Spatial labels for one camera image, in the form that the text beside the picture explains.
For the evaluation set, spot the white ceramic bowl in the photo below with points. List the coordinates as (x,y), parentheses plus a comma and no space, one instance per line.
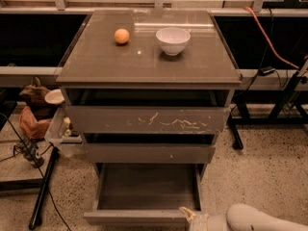
(173,40)

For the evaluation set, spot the black metal stand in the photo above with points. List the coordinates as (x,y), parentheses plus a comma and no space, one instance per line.
(289,96)

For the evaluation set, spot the black table leg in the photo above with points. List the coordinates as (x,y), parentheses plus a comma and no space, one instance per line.
(35,220)

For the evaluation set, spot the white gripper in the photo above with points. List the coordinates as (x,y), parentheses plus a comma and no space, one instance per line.
(208,220)

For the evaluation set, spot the grey middle drawer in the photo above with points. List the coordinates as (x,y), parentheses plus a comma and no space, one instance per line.
(150,148)

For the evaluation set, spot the black power adapter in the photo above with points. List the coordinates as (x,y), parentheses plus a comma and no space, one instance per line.
(264,71)

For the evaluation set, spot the scratched grey top drawer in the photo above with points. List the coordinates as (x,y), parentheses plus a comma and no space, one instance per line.
(147,120)

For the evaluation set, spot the grey drawer cabinet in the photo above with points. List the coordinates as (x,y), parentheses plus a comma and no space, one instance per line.
(102,73)

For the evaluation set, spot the orange cloth bag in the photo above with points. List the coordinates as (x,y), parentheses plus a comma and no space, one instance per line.
(33,128)

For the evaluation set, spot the orange fruit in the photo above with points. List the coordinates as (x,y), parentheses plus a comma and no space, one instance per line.
(122,36)

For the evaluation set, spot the clear plastic bin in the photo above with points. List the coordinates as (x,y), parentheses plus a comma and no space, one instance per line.
(58,136)

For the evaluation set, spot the grey bottom drawer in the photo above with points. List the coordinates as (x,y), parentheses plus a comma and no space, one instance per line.
(146,194)

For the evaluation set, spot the grey floor tool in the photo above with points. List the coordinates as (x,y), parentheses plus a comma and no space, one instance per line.
(29,150)

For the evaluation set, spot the brown plush toy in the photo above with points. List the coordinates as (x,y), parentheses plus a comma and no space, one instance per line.
(34,96)

